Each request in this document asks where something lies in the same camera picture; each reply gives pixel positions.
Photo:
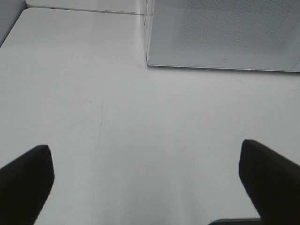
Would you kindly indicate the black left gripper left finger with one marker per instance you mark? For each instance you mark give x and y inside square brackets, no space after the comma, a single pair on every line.
[25,184]

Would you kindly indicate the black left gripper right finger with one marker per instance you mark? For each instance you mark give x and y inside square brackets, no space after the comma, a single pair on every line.
[272,182]

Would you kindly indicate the white microwave door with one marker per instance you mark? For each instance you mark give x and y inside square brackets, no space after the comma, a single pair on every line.
[222,35]

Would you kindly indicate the white microwave oven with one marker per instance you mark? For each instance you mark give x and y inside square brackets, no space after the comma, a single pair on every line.
[146,23]

